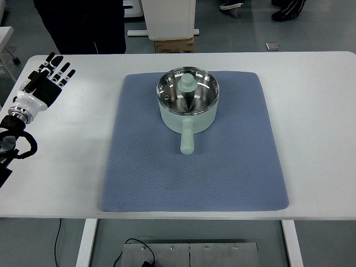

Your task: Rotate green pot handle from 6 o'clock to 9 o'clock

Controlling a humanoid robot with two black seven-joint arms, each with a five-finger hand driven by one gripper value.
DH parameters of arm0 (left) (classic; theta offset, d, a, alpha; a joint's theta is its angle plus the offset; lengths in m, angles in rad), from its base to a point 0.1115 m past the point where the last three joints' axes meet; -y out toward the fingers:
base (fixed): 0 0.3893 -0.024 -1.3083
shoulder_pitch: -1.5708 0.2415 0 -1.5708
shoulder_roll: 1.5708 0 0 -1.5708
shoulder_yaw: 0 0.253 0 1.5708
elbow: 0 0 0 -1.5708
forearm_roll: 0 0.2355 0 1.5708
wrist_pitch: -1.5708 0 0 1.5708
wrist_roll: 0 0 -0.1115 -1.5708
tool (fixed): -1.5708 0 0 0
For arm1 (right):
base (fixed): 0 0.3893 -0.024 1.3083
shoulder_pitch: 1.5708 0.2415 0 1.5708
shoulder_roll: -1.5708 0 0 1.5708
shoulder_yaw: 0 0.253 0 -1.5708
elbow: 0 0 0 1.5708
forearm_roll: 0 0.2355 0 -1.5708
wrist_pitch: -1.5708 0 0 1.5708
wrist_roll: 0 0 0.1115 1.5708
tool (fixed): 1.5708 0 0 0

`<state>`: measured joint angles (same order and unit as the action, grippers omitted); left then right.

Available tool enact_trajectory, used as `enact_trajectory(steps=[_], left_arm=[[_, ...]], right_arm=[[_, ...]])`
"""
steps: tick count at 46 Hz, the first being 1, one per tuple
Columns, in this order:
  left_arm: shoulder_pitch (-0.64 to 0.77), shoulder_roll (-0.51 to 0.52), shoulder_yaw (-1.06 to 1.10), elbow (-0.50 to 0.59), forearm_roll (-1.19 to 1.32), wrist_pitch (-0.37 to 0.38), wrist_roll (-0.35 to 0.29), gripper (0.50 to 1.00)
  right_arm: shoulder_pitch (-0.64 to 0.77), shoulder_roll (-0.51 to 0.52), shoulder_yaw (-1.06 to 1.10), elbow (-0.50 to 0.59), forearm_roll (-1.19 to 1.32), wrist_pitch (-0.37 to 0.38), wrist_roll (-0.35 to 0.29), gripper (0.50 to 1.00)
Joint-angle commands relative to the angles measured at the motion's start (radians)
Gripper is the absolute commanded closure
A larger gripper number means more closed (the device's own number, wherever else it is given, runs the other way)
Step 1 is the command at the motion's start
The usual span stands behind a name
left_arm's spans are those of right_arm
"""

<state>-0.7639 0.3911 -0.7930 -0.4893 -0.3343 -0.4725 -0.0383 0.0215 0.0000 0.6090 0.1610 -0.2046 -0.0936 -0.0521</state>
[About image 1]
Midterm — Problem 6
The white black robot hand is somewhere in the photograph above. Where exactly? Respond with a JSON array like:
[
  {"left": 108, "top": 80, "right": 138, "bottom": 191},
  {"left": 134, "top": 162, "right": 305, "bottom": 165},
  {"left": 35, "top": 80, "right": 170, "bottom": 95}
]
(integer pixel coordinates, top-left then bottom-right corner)
[{"left": 8, "top": 52, "right": 76, "bottom": 122}]

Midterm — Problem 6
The mint green pot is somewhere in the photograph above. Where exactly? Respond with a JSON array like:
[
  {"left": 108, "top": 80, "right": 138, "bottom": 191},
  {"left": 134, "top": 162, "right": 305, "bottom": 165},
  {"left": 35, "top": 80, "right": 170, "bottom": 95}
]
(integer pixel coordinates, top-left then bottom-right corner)
[{"left": 156, "top": 66, "right": 220, "bottom": 155}]

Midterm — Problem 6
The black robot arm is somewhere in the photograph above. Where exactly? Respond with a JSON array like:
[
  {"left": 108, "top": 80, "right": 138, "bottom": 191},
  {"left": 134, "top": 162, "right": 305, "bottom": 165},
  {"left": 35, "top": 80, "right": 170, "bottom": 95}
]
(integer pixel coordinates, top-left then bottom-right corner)
[{"left": 1, "top": 52, "right": 76, "bottom": 185}]

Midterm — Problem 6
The person in dark trousers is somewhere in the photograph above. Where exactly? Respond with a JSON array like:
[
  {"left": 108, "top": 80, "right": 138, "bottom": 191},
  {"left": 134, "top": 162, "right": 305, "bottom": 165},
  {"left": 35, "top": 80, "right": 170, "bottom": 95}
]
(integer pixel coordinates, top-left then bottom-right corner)
[{"left": 33, "top": 1, "right": 126, "bottom": 55}]

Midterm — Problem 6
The glass lid with green knob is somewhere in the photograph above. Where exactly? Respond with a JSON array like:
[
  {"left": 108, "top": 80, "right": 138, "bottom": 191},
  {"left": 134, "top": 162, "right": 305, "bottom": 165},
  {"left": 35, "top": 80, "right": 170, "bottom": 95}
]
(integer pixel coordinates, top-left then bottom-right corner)
[{"left": 156, "top": 67, "right": 219, "bottom": 116}]

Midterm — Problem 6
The cardboard box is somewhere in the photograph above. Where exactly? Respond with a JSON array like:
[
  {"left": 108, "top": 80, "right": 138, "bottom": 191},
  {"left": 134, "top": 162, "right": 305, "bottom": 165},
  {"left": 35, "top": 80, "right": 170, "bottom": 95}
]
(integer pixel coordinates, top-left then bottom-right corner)
[{"left": 155, "top": 38, "right": 195, "bottom": 53}]

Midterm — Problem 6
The white table leg left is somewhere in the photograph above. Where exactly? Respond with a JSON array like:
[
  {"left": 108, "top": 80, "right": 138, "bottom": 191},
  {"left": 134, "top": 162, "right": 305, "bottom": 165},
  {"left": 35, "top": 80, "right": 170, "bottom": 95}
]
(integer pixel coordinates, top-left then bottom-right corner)
[{"left": 75, "top": 219, "right": 98, "bottom": 267}]

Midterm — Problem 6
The white table leg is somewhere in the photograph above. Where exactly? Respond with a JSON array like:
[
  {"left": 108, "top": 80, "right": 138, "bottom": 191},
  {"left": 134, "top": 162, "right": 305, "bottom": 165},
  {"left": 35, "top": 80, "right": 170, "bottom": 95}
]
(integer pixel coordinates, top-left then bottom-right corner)
[
  {"left": 281, "top": 220, "right": 304, "bottom": 267},
  {"left": 75, "top": 219, "right": 98, "bottom": 267}
]

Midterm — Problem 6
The blue quilted mat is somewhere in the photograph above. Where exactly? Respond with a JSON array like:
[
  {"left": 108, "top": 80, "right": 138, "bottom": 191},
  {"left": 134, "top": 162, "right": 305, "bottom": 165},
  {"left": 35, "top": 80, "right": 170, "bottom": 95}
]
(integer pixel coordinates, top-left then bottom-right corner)
[{"left": 100, "top": 71, "right": 289, "bottom": 212}]

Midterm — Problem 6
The floor socket plate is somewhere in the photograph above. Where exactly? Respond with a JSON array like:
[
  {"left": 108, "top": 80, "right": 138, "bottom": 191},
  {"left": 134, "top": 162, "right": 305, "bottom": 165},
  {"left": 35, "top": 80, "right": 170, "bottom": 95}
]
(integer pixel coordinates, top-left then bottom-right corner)
[{"left": 265, "top": 42, "right": 281, "bottom": 51}]

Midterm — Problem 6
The person in striped trousers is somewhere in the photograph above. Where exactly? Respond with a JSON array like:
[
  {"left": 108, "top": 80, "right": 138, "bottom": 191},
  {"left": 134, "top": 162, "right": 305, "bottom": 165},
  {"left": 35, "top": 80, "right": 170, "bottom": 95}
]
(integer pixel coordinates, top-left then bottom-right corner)
[{"left": 219, "top": 0, "right": 306, "bottom": 22}]

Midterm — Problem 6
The white table leg right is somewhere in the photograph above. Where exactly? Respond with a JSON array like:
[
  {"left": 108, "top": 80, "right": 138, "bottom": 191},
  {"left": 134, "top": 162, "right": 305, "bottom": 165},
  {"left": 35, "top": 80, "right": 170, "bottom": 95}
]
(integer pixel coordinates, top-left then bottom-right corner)
[{"left": 281, "top": 220, "right": 304, "bottom": 267}]

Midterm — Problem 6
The black thin floor cable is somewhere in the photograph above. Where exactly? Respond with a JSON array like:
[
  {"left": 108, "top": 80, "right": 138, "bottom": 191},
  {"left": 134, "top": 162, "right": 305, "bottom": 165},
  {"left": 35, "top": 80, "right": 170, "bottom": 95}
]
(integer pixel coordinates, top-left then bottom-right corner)
[{"left": 54, "top": 219, "right": 62, "bottom": 267}]

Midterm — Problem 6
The black power cable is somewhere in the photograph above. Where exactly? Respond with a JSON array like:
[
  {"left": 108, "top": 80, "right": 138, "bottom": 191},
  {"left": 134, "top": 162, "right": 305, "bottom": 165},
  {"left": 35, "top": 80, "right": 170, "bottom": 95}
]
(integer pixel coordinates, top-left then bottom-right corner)
[{"left": 112, "top": 238, "right": 156, "bottom": 267}]

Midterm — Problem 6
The metal base plate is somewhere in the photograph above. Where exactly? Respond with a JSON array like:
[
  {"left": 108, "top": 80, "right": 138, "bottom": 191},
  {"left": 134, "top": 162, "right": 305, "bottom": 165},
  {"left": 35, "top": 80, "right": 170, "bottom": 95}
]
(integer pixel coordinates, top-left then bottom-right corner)
[{"left": 120, "top": 243, "right": 260, "bottom": 266}]

